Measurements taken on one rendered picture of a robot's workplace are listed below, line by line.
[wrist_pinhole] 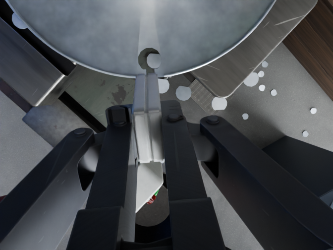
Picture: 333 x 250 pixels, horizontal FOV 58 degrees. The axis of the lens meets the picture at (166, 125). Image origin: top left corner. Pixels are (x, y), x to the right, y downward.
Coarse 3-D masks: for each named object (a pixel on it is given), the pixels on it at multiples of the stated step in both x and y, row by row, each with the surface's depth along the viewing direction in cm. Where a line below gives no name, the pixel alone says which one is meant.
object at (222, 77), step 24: (288, 0) 29; (312, 0) 29; (264, 24) 29; (288, 24) 29; (240, 48) 29; (264, 48) 29; (192, 72) 29; (216, 72) 30; (240, 72) 30; (216, 96) 30
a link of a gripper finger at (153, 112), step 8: (152, 80) 19; (152, 88) 18; (152, 96) 17; (152, 104) 16; (160, 104) 16; (152, 112) 15; (160, 112) 15; (152, 120) 15; (160, 120) 15; (152, 128) 15; (160, 128) 15; (152, 136) 15; (160, 136) 15; (152, 144) 16; (160, 144) 16; (152, 152) 16; (160, 152) 16; (160, 160) 16
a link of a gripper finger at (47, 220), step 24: (72, 144) 13; (48, 168) 11; (72, 168) 12; (24, 192) 10; (48, 192) 10; (72, 192) 12; (0, 216) 9; (24, 216) 9; (48, 216) 10; (72, 216) 12; (0, 240) 8; (24, 240) 9; (48, 240) 10
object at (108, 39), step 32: (32, 0) 28; (64, 0) 28; (96, 0) 28; (128, 0) 28; (160, 0) 28; (192, 0) 28; (224, 0) 29; (256, 0) 29; (32, 32) 28; (64, 32) 28; (96, 32) 28; (128, 32) 29; (160, 32) 29; (192, 32) 29; (224, 32) 29; (96, 64) 29; (128, 64) 29; (160, 64) 29; (192, 64) 29
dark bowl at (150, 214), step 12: (144, 204) 112; (156, 204) 112; (168, 204) 112; (144, 216) 112; (156, 216) 112; (168, 216) 112; (144, 228) 112; (156, 228) 112; (168, 228) 110; (144, 240) 109; (156, 240) 109
